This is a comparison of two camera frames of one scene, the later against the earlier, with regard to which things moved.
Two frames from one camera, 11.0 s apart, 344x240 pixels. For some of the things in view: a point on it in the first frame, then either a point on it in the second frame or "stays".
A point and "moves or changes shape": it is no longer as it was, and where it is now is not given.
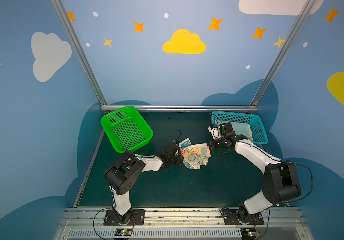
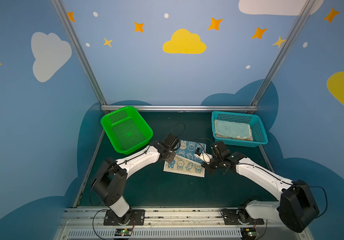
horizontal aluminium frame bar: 185,108 stays
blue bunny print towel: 194,155 moves or changes shape
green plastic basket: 126,129 stays
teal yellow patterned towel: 242,129 stays
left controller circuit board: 123,232 stays
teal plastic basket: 258,130 stays
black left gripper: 177,155 to 172,144
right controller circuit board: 248,232 stays
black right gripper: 217,143 to 215,159
